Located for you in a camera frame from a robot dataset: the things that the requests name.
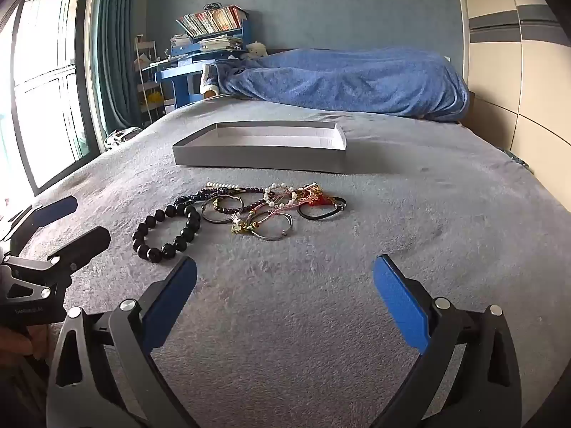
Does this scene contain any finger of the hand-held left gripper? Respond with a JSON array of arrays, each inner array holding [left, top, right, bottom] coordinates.
[[0, 195, 80, 242], [0, 226, 112, 300]]

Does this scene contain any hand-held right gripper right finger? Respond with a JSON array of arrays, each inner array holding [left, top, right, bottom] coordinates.
[[372, 254, 522, 428]]

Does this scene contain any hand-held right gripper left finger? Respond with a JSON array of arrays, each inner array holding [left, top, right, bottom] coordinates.
[[46, 256, 199, 428]]

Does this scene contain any black large bead bracelet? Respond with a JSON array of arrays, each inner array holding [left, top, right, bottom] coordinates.
[[132, 204, 202, 264]]

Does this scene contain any thin silver bangle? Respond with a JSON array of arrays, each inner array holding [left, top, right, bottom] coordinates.
[[247, 212, 294, 242], [202, 195, 245, 224]]

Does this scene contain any gold ring brooch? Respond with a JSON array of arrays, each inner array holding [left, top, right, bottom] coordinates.
[[229, 216, 257, 235]]

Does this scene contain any dark blue beaded bracelet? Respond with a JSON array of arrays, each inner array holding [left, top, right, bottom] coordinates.
[[174, 188, 215, 208]]

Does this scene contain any black hair tie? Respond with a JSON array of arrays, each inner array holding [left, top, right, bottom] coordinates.
[[298, 196, 348, 222]]

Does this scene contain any red bead gold ornament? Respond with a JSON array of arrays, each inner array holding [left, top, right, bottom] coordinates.
[[297, 183, 333, 209]]

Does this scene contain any pink cord bracelet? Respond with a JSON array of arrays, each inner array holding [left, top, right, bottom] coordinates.
[[268, 192, 305, 215]]

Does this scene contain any grey shallow cardboard tray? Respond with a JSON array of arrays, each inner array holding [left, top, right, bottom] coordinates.
[[172, 120, 348, 174]]

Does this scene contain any person's left hand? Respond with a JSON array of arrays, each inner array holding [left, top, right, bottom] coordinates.
[[0, 323, 51, 361]]

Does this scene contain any white and black object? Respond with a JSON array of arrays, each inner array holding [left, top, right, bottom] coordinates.
[[105, 127, 143, 150]]

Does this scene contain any black framed window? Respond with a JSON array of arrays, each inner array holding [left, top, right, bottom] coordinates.
[[0, 0, 98, 197]]

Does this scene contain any white rolling cart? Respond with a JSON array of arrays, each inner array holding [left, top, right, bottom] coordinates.
[[133, 35, 167, 126]]

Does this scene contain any teal curtain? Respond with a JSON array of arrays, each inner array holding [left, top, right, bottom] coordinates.
[[89, 0, 144, 135]]

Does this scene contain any blue desk with shelf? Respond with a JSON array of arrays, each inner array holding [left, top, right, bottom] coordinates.
[[156, 27, 251, 108]]

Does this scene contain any blue fleece blanket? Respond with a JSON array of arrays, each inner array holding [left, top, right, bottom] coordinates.
[[203, 47, 471, 121]]

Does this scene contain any stack of papers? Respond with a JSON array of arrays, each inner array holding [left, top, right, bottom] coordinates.
[[198, 37, 244, 52]]

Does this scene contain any row of books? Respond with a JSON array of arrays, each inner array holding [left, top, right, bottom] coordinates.
[[176, 4, 248, 39]]

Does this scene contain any beige wardrobe with grey stripes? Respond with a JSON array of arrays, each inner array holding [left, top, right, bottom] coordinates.
[[453, 0, 571, 215]]

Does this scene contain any dark purple bead bracelet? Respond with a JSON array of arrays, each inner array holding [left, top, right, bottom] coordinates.
[[213, 187, 273, 215]]

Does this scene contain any white pearl bracelet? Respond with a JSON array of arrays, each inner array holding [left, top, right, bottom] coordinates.
[[263, 182, 299, 209]]

